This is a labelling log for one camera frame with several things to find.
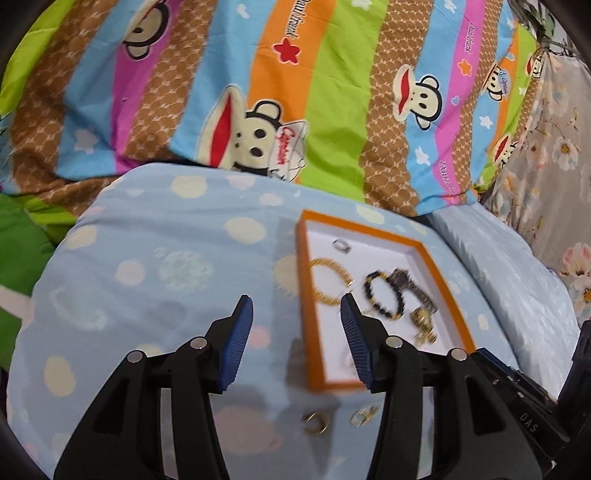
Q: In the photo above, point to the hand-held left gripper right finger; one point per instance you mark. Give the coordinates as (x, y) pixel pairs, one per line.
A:
(358, 341)

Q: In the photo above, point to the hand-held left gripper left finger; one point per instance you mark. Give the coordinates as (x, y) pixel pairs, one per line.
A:
(235, 341)

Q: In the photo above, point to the orange jewelry box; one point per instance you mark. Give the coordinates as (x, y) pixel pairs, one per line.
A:
(310, 332)

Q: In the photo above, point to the gold wristwatch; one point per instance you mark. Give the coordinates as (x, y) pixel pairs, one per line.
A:
(421, 318)

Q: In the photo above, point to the gold hoop earring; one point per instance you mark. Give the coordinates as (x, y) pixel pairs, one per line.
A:
(358, 417)
(318, 429)

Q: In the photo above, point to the silver wristwatch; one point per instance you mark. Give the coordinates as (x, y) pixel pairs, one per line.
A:
(415, 290)

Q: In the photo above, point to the pale blue quilt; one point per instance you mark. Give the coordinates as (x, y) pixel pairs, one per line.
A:
(508, 286)

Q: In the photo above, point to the striped cartoon monkey blanket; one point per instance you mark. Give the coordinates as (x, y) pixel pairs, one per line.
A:
(323, 115)

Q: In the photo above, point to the grey floral cloth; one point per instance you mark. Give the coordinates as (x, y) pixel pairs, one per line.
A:
(545, 184)

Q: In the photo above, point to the green cushion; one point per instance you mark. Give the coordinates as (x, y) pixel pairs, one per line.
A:
(23, 240)

